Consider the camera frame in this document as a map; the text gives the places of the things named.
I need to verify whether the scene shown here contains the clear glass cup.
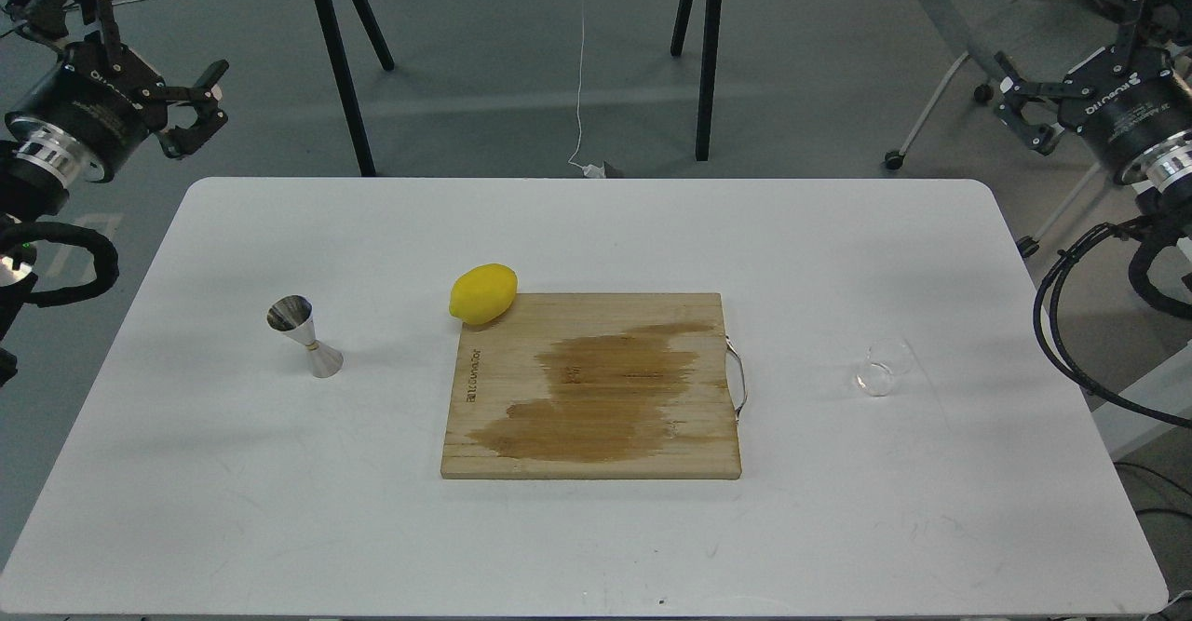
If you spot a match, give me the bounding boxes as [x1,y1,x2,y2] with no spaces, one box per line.
[852,337,915,398]

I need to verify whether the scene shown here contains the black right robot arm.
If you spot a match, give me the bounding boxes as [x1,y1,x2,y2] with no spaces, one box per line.
[995,0,1191,318]

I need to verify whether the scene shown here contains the yellow lemon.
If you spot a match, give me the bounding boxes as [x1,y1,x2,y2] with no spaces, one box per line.
[448,263,519,327]

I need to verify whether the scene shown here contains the steel double jigger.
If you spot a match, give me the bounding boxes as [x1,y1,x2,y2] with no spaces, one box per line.
[265,294,344,379]

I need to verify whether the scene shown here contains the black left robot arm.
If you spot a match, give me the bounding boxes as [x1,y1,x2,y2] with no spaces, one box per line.
[1,0,229,330]

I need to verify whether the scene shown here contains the wooden cutting board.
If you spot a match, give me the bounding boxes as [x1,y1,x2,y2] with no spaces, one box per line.
[440,291,741,480]

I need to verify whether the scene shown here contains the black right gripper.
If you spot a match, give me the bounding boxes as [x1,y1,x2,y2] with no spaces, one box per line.
[995,0,1191,184]

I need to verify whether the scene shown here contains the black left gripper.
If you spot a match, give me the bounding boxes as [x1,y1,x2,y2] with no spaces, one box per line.
[5,0,229,182]

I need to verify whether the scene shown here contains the white hanging cable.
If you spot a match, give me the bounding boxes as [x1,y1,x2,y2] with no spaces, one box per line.
[570,0,592,173]

